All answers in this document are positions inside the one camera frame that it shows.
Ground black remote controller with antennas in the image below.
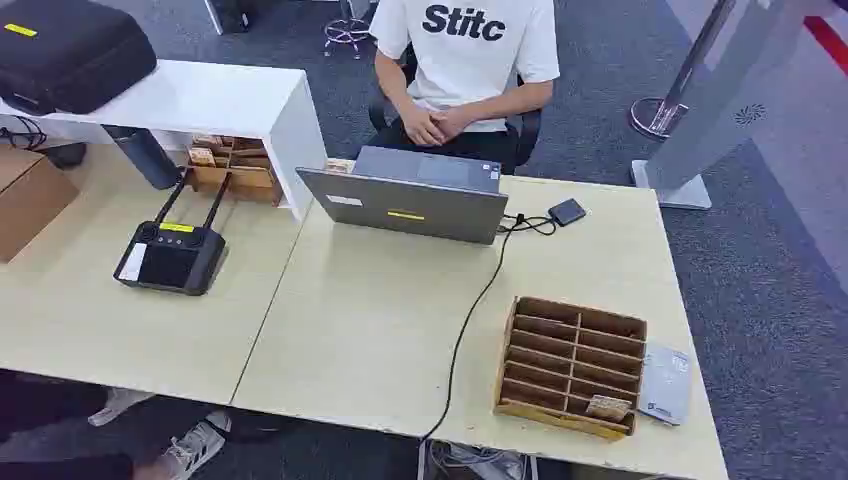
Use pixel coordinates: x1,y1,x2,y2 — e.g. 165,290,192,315
112,168,234,297

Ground grey kiosk stand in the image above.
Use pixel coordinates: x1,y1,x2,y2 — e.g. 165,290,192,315
630,0,840,212

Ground small black device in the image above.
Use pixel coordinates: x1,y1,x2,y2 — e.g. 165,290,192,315
38,141,89,171

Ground black external drive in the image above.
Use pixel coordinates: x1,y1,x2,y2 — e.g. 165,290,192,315
547,197,589,229

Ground wooden card box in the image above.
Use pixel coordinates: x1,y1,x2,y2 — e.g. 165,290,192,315
492,295,649,443

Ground brown card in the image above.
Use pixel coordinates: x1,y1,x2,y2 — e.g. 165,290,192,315
584,394,633,425

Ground cardboard box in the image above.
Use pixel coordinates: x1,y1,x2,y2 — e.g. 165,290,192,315
0,146,81,265

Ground grey flat pouch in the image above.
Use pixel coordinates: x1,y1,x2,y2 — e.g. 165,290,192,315
637,341,694,427

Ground dark grey bottle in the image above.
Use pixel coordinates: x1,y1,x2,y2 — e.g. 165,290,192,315
101,123,184,192

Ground white desk shelf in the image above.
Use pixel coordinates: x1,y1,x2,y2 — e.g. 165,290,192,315
0,58,330,222

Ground black coiled cables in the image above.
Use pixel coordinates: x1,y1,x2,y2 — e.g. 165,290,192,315
0,115,49,152

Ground black carrying case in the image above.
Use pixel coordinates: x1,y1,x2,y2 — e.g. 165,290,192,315
0,0,159,118

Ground wooden box with cards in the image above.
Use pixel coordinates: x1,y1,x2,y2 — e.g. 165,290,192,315
184,133,287,207

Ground person with white sneakers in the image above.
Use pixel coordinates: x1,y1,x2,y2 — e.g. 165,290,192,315
0,369,234,480

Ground grey laptop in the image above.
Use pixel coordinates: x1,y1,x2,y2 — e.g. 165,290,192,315
295,145,510,247

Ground chrome stool base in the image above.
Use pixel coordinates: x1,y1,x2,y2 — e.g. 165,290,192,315
322,0,373,62

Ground black cable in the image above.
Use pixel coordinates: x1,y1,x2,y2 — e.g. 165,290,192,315
419,213,559,444

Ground seated person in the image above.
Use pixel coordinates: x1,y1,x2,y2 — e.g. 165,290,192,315
367,0,562,175

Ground chrome stanchion post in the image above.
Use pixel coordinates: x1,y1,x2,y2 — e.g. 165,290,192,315
628,0,738,142

